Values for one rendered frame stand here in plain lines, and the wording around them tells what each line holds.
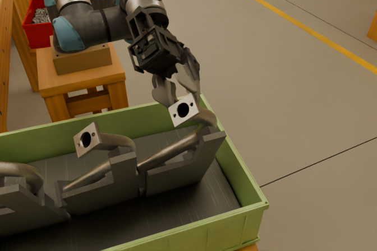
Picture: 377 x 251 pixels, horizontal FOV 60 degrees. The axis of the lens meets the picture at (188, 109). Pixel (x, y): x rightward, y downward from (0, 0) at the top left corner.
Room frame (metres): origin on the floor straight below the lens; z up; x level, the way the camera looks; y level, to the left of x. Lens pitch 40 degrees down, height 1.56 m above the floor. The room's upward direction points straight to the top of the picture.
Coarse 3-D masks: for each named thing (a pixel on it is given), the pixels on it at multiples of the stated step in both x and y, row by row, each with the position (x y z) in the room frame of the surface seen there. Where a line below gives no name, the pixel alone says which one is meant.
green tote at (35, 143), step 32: (32, 128) 0.63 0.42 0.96; (64, 128) 0.65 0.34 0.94; (128, 128) 0.70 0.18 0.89; (160, 128) 0.74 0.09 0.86; (0, 160) 0.59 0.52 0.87; (32, 160) 0.62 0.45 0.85; (224, 160) 0.58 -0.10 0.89; (256, 192) 0.43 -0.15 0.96; (192, 224) 0.35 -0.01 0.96; (224, 224) 0.37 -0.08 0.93; (256, 224) 0.39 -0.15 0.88
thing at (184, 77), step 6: (180, 66) 0.49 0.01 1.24; (186, 66) 0.50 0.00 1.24; (180, 72) 0.47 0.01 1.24; (186, 72) 0.49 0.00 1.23; (180, 78) 0.45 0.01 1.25; (186, 78) 0.47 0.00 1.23; (192, 78) 0.47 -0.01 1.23; (180, 84) 0.44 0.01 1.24; (186, 84) 0.45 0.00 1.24; (192, 84) 0.46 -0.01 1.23; (198, 84) 0.47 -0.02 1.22; (186, 90) 0.46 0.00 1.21; (192, 90) 0.45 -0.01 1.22; (198, 90) 0.45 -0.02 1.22; (198, 96) 0.44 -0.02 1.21; (198, 102) 0.44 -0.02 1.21
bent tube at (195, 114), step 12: (192, 96) 0.44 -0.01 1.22; (168, 108) 0.44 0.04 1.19; (180, 108) 0.44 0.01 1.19; (192, 108) 0.42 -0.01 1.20; (204, 108) 0.46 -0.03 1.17; (180, 120) 0.42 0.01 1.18; (192, 120) 0.43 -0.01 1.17; (204, 120) 0.44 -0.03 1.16; (216, 120) 0.47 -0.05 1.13; (192, 132) 0.50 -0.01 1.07; (180, 144) 0.49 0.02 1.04; (192, 144) 0.49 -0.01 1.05; (156, 156) 0.49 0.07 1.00; (168, 156) 0.49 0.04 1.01; (144, 168) 0.48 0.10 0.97
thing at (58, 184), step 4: (60, 180) 0.46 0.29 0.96; (64, 180) 0.46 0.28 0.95; (68, 180) 0.47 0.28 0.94; (56, 184) 0.45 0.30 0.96; (60, 184) 0.45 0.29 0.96; (64, 184) 0.45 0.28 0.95; (56, 188) 0.44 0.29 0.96; (60, 188) 0.44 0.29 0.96; (56, 192) 0.43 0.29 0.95; (60, 192) 0.43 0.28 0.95; (60, 196) 0.42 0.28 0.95; (60, 200) 0.41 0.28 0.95; (60, 204) 0.41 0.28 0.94; (64, 204) 0.41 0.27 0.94
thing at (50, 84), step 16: (48, 48) 1.25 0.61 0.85; (112, 48) 1.25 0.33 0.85; (48, 64) 1.12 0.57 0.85; (112, 64) 1.12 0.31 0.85; (48, 80) 1.01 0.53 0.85; (64, 80) 1.01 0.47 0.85; (80, 80) 1.01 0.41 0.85; (96, 80) 1.03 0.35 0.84; (112, 80) 1.05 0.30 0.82; (48, 96) 0.96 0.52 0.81
